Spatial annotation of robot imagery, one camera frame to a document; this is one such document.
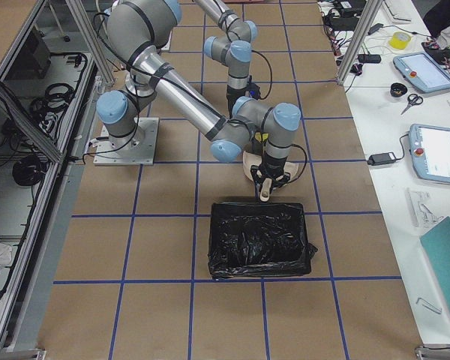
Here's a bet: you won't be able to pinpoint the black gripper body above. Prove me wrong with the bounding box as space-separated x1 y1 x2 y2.
250 156 291 192
226 76 261 109

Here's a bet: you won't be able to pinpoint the beige plastic dustpan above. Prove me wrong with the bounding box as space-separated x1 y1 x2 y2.
242 151 299 202

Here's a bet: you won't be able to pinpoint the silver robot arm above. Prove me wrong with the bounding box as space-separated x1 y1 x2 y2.
101 1 303 201
196 0 257 110

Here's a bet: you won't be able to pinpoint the black power adapter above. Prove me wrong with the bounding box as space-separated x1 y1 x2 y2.
367 152 398 166

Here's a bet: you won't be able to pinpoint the yellow tape roll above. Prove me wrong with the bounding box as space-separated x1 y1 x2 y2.
388 31 412 50

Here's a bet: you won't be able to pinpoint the black scissors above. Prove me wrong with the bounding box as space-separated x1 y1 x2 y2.
400 93 424 115

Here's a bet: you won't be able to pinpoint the near blue teach pendant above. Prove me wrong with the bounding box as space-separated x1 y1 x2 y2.
408 124 450 184

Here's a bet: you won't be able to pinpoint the blue teach pendant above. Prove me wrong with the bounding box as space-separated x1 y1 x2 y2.
408 124 450 184
393 52 450 93

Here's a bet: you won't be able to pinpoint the far blue teach pendant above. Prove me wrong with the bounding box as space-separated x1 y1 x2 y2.
393 52 450 93

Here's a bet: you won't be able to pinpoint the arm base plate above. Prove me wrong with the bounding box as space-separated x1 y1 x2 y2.
93 117 160 166

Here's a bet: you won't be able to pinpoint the aluminium frame post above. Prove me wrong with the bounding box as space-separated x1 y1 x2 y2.
337 0 383 86

